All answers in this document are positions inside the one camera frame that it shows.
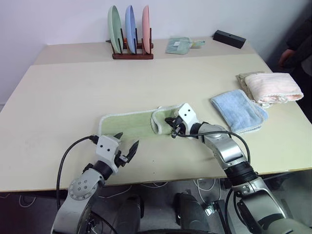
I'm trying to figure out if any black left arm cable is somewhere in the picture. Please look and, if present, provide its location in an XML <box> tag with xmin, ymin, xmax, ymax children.
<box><xmin>56</xmin><ymin>135</ymin><xmax>98</xmax><ymax>210</ymax></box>

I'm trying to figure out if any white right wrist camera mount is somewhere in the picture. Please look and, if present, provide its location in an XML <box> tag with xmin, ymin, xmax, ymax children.
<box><xmin>177</xmin><ymin>103</ymin><xmax>200</xmax><ymax>131</ymax></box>

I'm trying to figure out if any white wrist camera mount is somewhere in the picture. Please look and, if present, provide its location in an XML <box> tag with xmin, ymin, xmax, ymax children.
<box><xmin>177</xmin><ymin>103</ymin><xmax>200</xmax><ymax>131</ymax></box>
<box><xmin>95</xmin><ymin>135</ymin><xmax>122</xmax><ymax>175</ymax></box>

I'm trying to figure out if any brown wooden plate rack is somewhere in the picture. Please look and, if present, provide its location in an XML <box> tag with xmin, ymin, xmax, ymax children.
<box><xmin>105</xmin><ymin>27</ymin><xmax>155</xmax><ymax>60</ymax></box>

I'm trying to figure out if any folded beige towel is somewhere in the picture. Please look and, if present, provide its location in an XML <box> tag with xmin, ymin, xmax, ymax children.
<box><xmin>235</xmin><ymin>71</ymin><xmax>272</xmax><ymax>109</ymax></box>

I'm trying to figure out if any green towel with white trim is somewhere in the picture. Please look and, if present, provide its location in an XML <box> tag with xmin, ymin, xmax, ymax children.
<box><xmin>98</xmin><ymin>103</ymin><xmax>189</xmax><ymax>138</ymax></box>

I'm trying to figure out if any folded blue towel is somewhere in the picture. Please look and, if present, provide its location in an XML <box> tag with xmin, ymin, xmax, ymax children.
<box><xmin>210</xmin><ymin>89</ymin><xmax>270</xmax><ymax>135</ymax></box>

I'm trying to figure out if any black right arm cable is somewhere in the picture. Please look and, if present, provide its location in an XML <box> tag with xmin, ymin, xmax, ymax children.
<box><xmin>171</xmin><ymin>131</ymin><xmax>252</xmax><ymax>167</ymax></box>

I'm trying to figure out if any dark rounded shape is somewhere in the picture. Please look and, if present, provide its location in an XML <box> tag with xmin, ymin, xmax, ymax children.
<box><xmin>172</xmin><ymin>191</ymin><xmax>209</xmax><ymax>234</ymax></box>
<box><xmin>114</xmin><ymin>194</ymin><xmax>145</xmax><ymax>234</ymax></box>

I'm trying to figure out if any small metal bracket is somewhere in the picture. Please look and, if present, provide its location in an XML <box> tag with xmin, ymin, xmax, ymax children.
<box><xmin>203</xmin><ymin>201</ymin><xmax>216</xmax><ymax>216</ymax></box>

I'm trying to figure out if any white floor cable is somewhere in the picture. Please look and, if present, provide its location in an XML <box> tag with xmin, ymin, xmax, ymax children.
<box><xmin>18</xmin><ymin>194</ymin><xmax>37</xmax><ymax>208</ymax></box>
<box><xmin>139</xmin><ymin>180</ymin><xmax>167</xmax><ymax>189</ymax></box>
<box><xmin>194</xmin><ymin>178</ymin><xmax>223</xmax><ymax>203</ymax></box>

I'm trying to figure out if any bystander's bare hand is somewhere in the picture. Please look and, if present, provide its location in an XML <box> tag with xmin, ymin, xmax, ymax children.
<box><xmin>278</xmin><ymin>48</ymin><xmax>293</xmax><ymax>69</ymax></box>

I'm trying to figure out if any pink plate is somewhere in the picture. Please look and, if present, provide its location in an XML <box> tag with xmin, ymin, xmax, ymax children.
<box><xmin>141</xmin><ymin>5</ymin><xmax>153</xmax><ymax>55</ymax></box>

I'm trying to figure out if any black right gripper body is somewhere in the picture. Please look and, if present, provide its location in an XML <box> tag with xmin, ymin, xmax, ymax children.
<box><xmin>171</xmin><ymin>116</ymin><xmax>190</xmax><ymax>136</ymax></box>

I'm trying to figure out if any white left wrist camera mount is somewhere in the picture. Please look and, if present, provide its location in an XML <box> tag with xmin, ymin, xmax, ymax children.
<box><xmin>95</xmin><ymin>135</ymin><xmax>122</xmax><ymax>175</ymax></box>

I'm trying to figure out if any blue plate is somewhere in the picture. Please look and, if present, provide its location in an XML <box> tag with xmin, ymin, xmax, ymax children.
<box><xmin>125</xmin><ymin>5</ymin><xmax>137</xmax><ymax>55</ymax></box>

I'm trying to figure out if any folded pink towel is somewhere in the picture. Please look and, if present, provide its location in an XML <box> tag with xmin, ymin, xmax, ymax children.
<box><xmin>244</xmin><ymin>72</ymin><xmax>305</xmax><ymax>104</ymax></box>

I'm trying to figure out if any folded pale green cloth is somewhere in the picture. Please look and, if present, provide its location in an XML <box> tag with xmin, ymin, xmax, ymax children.
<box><xmin>165</xmin><ymin>36</ymin><xmax>194</xmax><ymax>56</ymax></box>

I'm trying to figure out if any bystander's dark jacket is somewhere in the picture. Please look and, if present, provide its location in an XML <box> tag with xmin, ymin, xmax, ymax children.
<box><xmin>284</xmin><ymin>3</ymin><xmax>312</xmax><ymax>74</ymax></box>

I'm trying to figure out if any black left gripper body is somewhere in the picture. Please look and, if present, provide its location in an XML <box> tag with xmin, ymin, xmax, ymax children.
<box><xmin>114</xmin><ymin>149</ymin><xmax>130</xmax><ymax>169</ymax></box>

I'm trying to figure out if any green plate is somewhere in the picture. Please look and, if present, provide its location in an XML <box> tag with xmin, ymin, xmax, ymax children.
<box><xmin>107</xmin><ymin>5</ymin><xmax>124</xmax><ymax>54</ymax></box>

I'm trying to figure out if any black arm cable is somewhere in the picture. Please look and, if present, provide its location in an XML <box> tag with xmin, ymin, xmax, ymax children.
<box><xmin>56</xmin><ymin>135</ymin><xmax>98</xmax><ymax>210</ymax></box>
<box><xmin>171</xmin><ymin>131</ymin><xmax>252</xmax><ymax>167</ymax></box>

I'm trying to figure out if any small teal and yellow cloth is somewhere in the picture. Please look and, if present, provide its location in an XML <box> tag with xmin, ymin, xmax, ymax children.
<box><xmin>191</xmin><ymin>39</ymin><xmax>206</xmax><ymax>49</ymax></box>

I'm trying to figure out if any black rectangular box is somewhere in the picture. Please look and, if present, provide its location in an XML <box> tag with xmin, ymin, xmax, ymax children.
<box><xmin>213</xmin><ymin>29</ymin><xmax>247</xmax><ymax>50</ymax></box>

